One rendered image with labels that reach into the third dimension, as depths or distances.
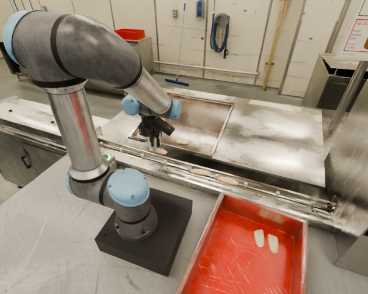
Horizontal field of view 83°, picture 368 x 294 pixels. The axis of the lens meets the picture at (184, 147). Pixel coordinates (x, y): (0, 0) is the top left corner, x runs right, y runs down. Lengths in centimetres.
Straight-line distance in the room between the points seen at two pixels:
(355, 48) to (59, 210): 169
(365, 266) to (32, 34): 108
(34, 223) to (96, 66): 79
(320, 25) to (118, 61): 388
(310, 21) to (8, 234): 417
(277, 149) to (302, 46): 314
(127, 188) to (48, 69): 35
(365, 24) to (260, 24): 306
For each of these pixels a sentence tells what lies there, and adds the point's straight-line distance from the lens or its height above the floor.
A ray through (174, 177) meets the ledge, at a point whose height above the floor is 86.
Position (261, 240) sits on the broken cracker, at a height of 83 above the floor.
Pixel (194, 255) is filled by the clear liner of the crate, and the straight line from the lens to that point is 73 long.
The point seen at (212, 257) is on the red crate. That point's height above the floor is 82.
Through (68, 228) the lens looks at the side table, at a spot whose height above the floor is 82.
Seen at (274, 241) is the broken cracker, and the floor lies 83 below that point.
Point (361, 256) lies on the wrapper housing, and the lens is 92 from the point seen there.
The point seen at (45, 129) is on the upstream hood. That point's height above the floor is 92.
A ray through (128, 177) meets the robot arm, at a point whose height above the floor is 113.
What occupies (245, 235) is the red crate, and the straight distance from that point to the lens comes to 90.
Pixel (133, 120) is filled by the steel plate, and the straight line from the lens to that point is 159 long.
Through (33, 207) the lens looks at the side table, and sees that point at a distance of 116.
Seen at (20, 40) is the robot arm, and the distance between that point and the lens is 53.
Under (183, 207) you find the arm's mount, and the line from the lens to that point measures 85.
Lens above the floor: 158
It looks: 37 degrees down
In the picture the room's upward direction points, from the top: straight up
